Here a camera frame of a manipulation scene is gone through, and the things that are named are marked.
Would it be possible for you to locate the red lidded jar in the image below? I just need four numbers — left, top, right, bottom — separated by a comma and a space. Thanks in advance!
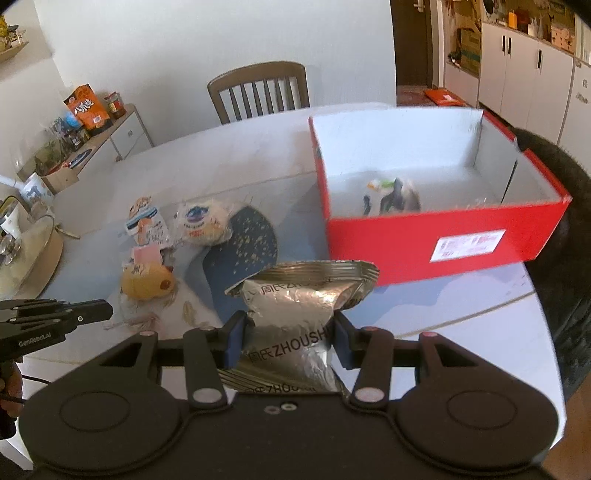
104, 91, 126, 120

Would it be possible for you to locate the dark cloth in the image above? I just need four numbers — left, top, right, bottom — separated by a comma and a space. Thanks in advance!
512, 127, 591, 402

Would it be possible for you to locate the orange flat parcel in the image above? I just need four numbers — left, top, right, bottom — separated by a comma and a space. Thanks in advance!
425, 88, 465, 106

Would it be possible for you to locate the dark brown door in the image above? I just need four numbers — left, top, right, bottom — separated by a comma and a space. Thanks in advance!
390, 0, 446, 88

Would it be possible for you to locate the orange snack bag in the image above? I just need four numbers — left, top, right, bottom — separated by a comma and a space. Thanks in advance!
64, 84, 112, 137

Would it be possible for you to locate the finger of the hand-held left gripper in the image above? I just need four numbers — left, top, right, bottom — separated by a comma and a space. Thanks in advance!
0, 298, 114, 329

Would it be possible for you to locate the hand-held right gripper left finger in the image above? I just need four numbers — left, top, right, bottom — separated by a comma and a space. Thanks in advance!
97, 310, 252, 410

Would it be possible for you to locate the red cardboard box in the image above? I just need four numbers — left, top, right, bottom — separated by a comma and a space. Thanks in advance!
308, 108, 573, 287

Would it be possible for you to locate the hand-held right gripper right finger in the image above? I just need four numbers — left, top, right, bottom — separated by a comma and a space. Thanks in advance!
332, 311, 468, 410

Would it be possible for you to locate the white cabinet with black handles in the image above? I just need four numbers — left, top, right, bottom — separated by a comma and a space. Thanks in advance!
478, 21, 591, 145

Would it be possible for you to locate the white cartoon snack packet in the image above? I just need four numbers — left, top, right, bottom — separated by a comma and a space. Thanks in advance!
124, 196, 172, 248

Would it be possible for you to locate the round white bread packet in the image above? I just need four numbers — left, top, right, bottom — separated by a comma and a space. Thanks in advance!
174, 199, 232, 245

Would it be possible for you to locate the white sideboard with wooden top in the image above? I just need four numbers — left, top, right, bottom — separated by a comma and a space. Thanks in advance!
28, 104, 154, 195

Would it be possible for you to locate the white printed mug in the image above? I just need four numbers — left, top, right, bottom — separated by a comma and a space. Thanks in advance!
18, 173, 55, 209

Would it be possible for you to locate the small cardboard box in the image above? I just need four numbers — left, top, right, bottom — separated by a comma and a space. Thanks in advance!
44, 166, 80, 193

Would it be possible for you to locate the pink card tag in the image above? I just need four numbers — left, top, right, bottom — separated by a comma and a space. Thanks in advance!
131, 246, 160, 267

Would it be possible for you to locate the white open shelf unit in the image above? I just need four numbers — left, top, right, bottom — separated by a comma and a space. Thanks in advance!
443, 0, 484, 109

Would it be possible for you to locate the silver foil snack packet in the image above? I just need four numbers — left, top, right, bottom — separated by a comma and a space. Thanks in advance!
225, 260, 380, 396

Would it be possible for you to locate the person's left hand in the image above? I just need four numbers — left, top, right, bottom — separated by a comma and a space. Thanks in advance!
0, 366, 25, 406

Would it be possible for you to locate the brown wooden chair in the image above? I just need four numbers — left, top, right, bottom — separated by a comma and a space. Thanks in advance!
208, 61, 311, 124

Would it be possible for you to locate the beige pot with glass lid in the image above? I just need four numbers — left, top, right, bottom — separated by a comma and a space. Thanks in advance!
0, 210, 64, 301

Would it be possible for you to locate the white small appliance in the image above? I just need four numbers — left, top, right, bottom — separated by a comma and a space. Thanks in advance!
0, 203, 22, 241

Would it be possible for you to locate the glass terrarium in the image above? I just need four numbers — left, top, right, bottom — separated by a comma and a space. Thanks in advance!
34, 119, 75, 175

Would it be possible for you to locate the cardboard box with green print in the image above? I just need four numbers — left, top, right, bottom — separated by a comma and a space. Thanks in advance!
455, 28, 482, 75

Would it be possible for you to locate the white printed desktop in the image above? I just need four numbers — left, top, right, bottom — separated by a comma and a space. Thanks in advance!
9, 107, 564, 416

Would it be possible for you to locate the wooden wall shelf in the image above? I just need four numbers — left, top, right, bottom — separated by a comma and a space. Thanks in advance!
0, 14, 30, 64

